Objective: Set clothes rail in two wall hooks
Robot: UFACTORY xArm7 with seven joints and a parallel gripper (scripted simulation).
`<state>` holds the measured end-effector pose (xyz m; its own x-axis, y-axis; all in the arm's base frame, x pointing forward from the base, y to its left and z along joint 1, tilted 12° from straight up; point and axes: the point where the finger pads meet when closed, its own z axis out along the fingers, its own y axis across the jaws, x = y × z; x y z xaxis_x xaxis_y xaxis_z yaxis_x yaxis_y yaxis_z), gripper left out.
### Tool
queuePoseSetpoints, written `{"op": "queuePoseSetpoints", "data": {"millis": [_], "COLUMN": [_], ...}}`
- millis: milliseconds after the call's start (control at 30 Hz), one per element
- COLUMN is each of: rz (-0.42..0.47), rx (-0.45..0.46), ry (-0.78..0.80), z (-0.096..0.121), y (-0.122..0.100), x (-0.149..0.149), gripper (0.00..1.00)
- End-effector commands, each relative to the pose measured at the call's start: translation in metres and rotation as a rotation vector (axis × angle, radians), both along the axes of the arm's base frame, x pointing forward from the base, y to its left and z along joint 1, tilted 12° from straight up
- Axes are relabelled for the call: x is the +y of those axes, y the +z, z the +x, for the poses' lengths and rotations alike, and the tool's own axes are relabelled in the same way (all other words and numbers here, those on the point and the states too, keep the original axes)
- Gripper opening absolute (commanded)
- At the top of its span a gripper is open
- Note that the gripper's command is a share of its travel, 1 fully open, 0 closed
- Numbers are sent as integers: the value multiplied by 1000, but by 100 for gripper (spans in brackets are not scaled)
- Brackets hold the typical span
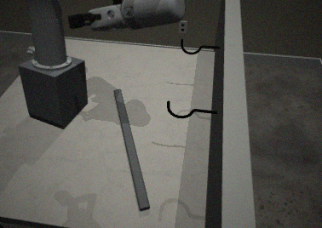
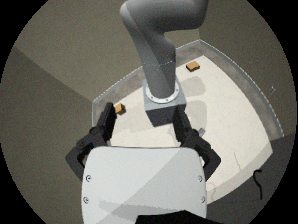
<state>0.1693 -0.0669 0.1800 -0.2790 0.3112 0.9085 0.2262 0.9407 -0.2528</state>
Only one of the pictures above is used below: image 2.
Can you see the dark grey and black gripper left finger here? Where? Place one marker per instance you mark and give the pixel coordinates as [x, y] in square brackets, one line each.
[98, 136]

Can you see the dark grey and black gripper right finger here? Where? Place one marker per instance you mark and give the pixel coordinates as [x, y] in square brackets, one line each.
[190, 138]

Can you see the grey bar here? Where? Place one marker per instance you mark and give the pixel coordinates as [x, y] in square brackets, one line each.
[201, 132]

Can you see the small brown box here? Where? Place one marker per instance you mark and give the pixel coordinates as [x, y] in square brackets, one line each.
[120, 109]

